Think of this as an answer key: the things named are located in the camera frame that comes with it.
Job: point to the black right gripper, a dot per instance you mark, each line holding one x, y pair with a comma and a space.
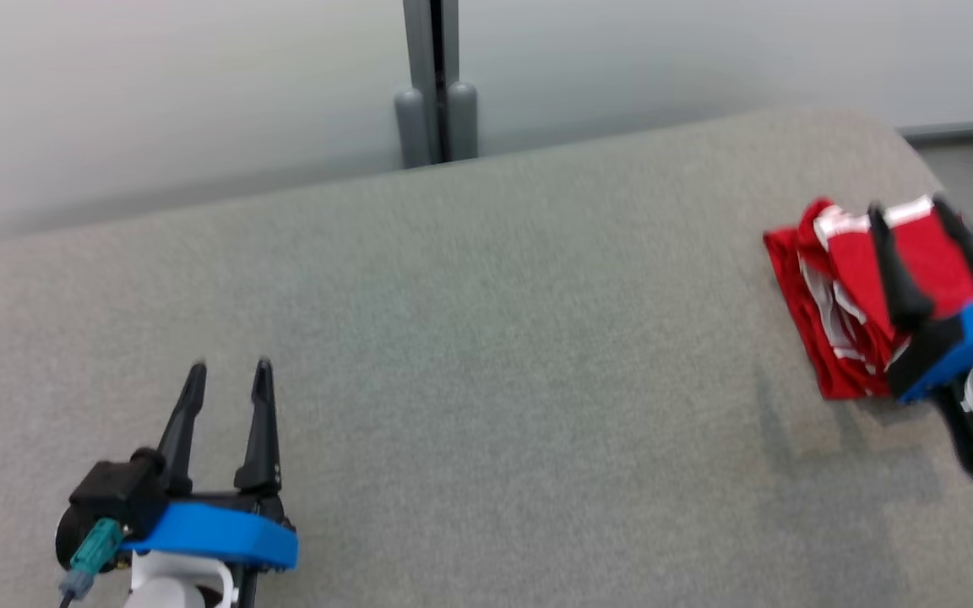
926, 350

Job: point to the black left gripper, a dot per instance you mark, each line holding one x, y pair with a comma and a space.
241, 505

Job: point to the red shorts with white stripe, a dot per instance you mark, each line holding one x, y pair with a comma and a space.
862, 270

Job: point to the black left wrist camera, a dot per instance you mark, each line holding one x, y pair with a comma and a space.
119, 494

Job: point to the grey wall base rail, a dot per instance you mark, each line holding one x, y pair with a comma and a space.
968, 131

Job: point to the grey metal wall post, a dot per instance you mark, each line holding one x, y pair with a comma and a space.
427, 51

